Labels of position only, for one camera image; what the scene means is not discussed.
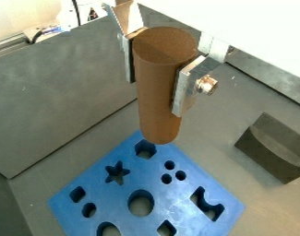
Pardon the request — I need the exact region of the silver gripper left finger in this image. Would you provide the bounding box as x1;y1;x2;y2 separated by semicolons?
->
104;2;147;83

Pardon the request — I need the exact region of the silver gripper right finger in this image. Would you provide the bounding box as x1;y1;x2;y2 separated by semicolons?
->
171;32;229;117

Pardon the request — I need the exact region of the brown round cylinder peg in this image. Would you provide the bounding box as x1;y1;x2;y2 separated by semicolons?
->
132;27;196;145

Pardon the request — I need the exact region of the dark grey metal block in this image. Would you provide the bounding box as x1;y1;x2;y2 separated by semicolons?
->
234;112;300;184

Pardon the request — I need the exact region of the blue shape sorter board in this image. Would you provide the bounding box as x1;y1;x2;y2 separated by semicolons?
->
48;133;245;236

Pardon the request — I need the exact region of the black cable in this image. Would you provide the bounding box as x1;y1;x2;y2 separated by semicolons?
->
29;0;83;44

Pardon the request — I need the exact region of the aluminium rail with label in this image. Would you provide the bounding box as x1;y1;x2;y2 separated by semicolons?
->
0;22;71;56

